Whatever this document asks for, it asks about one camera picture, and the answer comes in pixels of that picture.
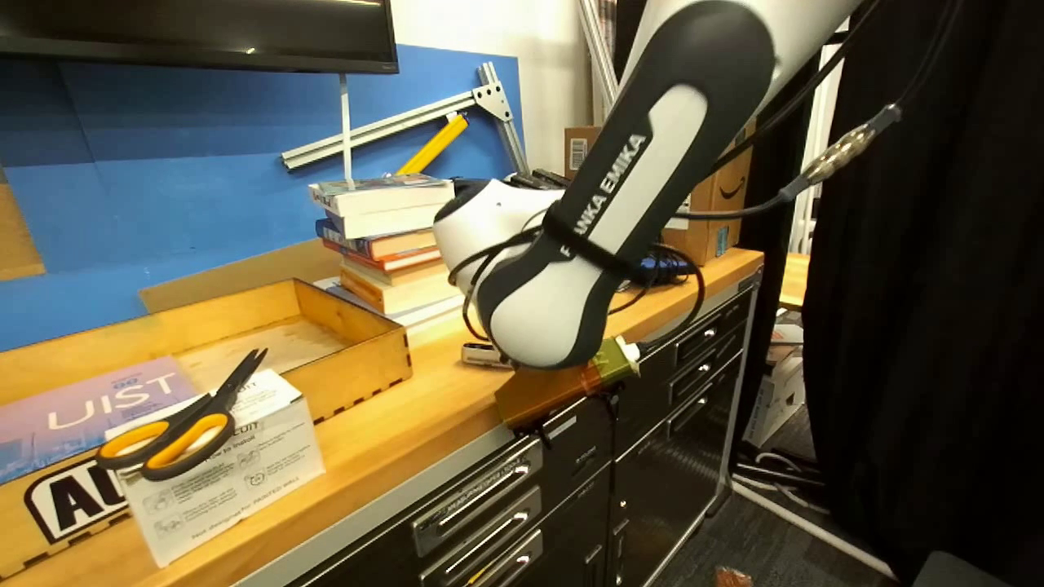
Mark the orange green wrist block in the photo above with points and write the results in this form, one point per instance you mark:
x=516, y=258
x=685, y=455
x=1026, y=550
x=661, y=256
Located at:
x=618, y=359

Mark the black and white sticker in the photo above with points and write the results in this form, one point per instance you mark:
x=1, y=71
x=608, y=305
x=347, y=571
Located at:
x=76, y=499

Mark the white vertical post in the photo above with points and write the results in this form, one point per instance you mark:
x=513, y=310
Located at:
x=815, y=173

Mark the thin red book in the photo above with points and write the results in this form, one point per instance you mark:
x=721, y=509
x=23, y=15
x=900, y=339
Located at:
x=403, y=262

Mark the grey floor box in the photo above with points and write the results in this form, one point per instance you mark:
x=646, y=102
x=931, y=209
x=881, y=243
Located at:
x=778, y=392

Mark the small orange floor item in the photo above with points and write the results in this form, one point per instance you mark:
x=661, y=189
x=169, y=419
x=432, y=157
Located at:
x=735, y=579

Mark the black curtain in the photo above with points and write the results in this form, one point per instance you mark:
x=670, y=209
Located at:
x=934, y=326

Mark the light wooden board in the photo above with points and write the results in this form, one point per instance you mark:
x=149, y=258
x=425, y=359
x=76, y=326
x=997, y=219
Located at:
x=795, y=280

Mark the thin white rod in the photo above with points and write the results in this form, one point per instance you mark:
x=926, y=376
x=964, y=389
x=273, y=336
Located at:
x=347, y=132

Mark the open wooden laser-cut box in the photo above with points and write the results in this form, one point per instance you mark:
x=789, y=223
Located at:
x=361, y=368

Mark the white paper sheet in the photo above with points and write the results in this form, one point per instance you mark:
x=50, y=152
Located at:
x=230, y=491

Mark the flat white book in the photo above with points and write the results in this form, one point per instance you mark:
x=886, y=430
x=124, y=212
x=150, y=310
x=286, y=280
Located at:
x=428, y=314

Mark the black monitor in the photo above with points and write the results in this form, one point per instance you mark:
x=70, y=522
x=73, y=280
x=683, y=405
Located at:
x=197, y=35

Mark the yellow bar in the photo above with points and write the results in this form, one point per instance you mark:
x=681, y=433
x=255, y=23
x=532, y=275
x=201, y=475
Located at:
x=435, y=145

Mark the brown cardboard shipping box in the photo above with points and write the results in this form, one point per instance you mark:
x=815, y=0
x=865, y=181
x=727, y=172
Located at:
x=718, y=208

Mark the black drawer cabinet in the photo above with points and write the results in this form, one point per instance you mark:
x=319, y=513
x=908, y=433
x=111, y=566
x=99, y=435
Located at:
x=653, y=468

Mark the grey leaning rail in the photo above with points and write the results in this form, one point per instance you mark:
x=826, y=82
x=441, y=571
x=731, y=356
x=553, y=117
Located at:
x=597, y=49

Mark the thick cream book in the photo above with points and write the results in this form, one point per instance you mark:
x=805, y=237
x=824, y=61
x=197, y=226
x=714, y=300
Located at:
x=397, y=292

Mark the thick white book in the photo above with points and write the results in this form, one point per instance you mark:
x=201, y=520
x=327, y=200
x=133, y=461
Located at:
x=386, y=208

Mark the lavender UIST paper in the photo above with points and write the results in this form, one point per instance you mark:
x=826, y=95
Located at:
x=66, y=419

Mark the aluminium rail with bracket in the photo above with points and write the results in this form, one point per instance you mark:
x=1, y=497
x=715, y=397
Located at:
x=380, y=126

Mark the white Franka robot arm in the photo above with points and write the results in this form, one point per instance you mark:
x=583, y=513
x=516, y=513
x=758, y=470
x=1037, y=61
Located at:
x=653, y=165

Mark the brown covered book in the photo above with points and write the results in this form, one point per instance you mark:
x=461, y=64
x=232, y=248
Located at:
x=394, y=243

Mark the tan wall board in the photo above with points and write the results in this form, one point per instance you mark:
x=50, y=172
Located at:
x=13, y=234

